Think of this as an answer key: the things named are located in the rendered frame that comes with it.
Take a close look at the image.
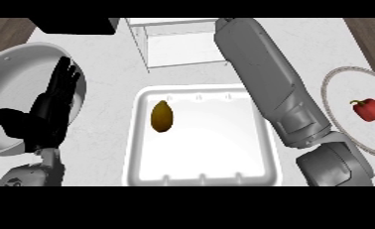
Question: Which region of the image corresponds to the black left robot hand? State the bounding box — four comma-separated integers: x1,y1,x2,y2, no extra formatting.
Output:
0,56,84,154

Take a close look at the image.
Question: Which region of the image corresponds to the white tray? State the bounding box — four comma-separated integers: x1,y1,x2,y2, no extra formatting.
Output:
121,84,284,187

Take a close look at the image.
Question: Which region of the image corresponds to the white tiered shelf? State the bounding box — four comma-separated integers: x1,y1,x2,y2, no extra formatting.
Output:
124,18,232,73

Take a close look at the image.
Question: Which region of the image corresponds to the white round bowl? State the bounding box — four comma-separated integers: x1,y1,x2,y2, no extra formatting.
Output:
0,42,90,157

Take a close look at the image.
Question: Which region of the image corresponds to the black appliance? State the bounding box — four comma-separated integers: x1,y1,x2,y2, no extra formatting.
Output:
30,18,121,36

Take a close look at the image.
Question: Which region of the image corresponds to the white round plate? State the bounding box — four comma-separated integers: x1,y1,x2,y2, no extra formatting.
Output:
319,65,375,157

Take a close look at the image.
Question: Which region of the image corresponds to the red bell pepper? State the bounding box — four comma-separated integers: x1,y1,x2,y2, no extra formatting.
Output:
348,98,375,123

